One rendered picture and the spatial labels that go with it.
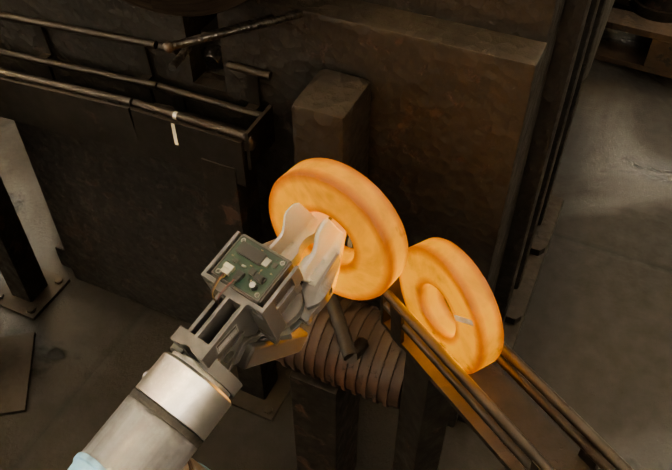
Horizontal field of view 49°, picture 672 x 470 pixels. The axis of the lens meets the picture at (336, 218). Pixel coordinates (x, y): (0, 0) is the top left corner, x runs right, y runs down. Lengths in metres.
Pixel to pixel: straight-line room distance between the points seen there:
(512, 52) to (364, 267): 0.36
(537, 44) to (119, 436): 0.66
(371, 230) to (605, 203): 1.45
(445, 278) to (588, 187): 1.36
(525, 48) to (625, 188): 1.24
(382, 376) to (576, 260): 0.98
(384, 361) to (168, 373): 0.45
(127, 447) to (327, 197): 0.28
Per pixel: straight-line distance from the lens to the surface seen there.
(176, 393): 0.63
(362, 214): 0.68
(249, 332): 0.67
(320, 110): 0.95
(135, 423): 0.63
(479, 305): 0.78
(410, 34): 0.96
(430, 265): 0.81
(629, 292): 1.89
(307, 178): 0.70
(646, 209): 2.11
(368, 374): 1.03
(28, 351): 1.78
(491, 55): 0.94
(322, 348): 1.04
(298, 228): 0.71
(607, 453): 0.79
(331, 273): 0.70
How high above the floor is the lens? 1.37
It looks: 45 degrees down
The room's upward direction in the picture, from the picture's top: straight up
